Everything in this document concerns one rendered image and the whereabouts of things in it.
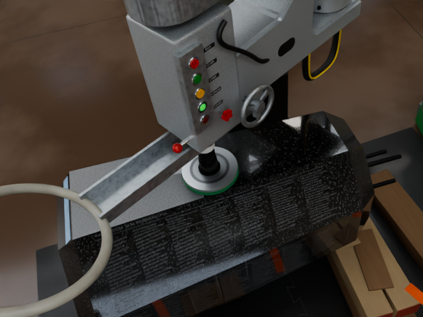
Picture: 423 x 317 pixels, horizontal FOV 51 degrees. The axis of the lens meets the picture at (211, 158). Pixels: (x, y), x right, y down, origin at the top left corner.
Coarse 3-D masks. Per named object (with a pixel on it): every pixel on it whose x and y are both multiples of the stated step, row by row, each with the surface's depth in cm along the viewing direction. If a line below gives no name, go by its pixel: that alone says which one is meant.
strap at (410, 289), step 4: (412, 284) 197; (408, 288) 196; (412, 288) 196; (416, 288) 196; (412, 292) 195; (416, 292) 194; (420, 292) 194; (416, 296) 193; (420, 296) 193; (420, 300) 192
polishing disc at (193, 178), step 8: (216, 152) 173; (224, 152) 172; (192, 160) 172; (224, 160) 170; (232, 160) 169; (184, 168) 170; (192, 168) 169; (224, 168) 167; (232, 168) 167; (184, 176) 167; (192, 176) 167; (200, 176) 166; (216, 176) 165; (224, 176) 165; (232, 176) 164; (192, 184) 164; (200, 184) 164; (208, 184) 163; (216, 184) 163; (224, 184) 162
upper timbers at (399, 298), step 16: (368, 224) 219; (336, 256) 213; (352, 256) 209; (384, 256) 207; (352, 272) 204; (400, 272) 201; (352, 288) 200; (400, 288) 197; (368, 304) 194; (384, 304) 193; (400, 304) 192; (416, 304) 192
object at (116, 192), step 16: (160, 144) 149; (128, 160) 143; (144, 160) 148; (160, 160) 148; (176, 160) 142; (112, 176) 141; (128, 176) 145; (144, 176) 144; (160, 176) 140; (96, 192) 140; (112, 192) 141; (128, 192) 135; (144, 192) 138; (112, 208) 131
